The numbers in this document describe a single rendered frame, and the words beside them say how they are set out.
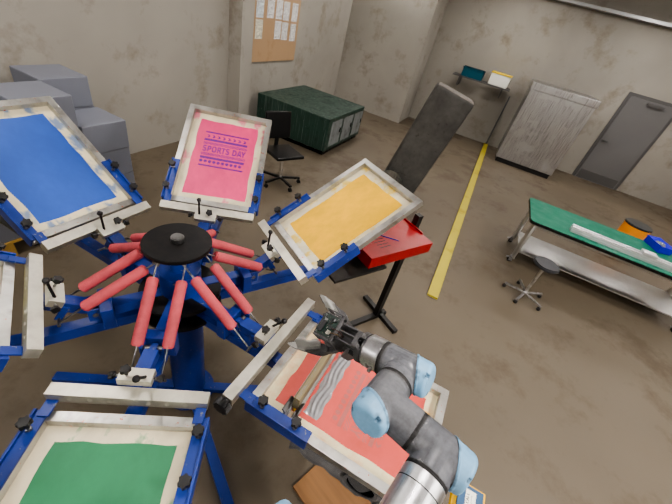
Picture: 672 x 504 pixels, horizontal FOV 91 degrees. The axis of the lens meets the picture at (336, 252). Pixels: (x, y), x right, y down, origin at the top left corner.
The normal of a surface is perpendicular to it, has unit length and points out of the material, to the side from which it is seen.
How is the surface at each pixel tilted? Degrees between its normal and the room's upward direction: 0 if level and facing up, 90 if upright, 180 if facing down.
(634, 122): 90
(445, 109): 90
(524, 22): 90
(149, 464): 0
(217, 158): 32
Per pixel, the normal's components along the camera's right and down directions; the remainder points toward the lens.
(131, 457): 0.22, -0.77
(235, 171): 0.22, -0.33
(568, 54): -0.43, 0.47
